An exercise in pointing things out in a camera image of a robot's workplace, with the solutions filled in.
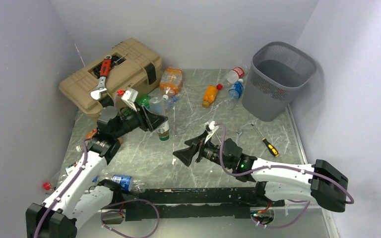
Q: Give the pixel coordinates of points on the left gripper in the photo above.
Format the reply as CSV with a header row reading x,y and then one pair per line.
x,y
148,121

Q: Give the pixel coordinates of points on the tan plastic toolbox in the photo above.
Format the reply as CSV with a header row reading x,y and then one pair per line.
x,y
134,65

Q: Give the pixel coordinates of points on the clear bottle blue label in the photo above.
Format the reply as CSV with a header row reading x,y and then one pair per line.
x,y
169,101

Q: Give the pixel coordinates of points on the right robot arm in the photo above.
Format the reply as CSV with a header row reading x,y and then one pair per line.
x,y
320,182

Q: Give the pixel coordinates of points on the large orange label bottle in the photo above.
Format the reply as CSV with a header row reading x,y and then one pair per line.
x,y
171,81

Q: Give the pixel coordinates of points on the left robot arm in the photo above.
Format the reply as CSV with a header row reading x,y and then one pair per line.
x,y
69,207

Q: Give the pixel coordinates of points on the silver open-end wrench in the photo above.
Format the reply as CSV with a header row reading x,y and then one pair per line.
x,y
239,132

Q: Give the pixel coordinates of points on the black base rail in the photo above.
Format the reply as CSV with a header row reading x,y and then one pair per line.
x,y
237,202

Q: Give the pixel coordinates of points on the crushed orange label bottle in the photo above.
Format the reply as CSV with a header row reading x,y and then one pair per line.
x,y
73,155

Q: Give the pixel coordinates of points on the green plastic bottle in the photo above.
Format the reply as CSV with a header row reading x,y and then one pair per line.
x,y
144,100

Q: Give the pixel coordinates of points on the red label sauce bottle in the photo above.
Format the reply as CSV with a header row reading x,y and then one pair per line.
x,y
274,93

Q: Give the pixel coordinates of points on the brown bottle green cap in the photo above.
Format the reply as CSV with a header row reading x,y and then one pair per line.
x,y
157,106

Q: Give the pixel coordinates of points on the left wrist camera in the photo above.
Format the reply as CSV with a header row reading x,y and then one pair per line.
x,y
129,97

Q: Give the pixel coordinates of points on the red adjustable wrench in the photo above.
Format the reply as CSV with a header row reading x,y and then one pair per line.
x,y
104,72

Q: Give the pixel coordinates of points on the small red cap bottle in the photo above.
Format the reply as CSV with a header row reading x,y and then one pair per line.
x,y
54,182

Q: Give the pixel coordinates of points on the clear bottle red cap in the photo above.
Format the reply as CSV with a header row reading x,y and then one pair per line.
x,y
230,78

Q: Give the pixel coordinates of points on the yellow black screwdriver right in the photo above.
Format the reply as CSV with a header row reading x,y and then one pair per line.
x,y
273,151

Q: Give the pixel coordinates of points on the orange juice bottle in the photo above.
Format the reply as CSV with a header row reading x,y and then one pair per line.
x,y
209,96

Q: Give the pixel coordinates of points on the blue pepsi bottle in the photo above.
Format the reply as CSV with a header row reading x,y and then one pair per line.
x,y
130,183

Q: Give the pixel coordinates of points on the blue label water bottle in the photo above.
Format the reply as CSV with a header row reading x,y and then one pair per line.
x,y
235,93

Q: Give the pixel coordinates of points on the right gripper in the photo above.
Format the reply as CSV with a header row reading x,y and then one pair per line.
x,y
186,154

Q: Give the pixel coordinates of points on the grey mesh waste bin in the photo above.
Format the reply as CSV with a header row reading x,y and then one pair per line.
x,y
278,73

